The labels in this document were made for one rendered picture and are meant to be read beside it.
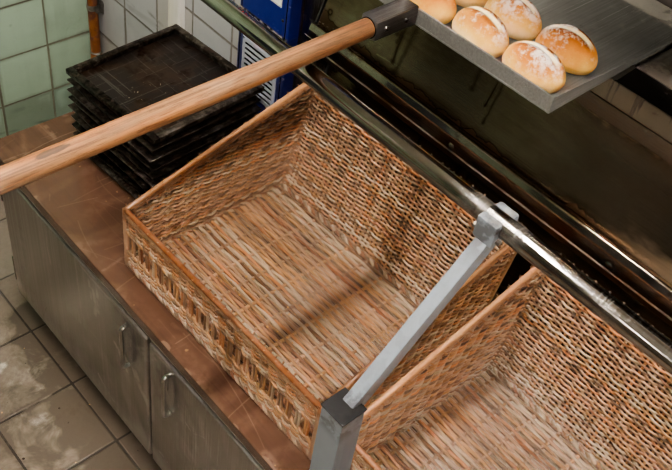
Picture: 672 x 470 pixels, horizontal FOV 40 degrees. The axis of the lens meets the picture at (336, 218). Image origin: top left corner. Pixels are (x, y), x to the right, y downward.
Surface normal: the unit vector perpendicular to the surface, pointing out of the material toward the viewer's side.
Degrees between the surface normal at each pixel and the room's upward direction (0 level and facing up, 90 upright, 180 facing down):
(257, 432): 0
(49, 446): 0
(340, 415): 0
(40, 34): 90
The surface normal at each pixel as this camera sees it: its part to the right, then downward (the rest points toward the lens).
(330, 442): -0.74, 0.40
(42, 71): 0.66, 0.58
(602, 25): 0.12, -0.71
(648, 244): -0.66, 0.13
